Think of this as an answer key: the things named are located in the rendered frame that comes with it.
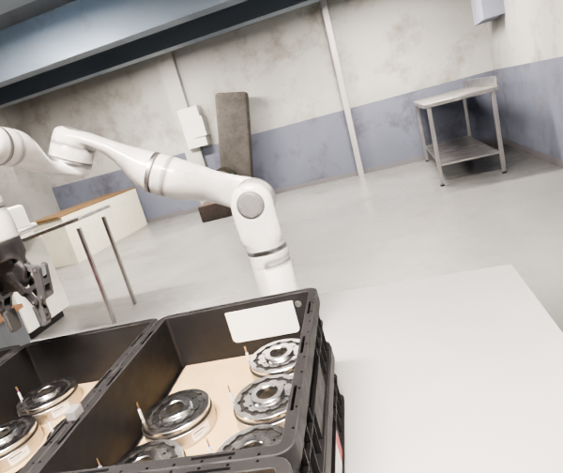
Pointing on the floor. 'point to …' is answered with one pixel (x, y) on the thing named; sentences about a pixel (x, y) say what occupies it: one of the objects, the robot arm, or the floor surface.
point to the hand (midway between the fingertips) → (27, 319)
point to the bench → (459, 378)
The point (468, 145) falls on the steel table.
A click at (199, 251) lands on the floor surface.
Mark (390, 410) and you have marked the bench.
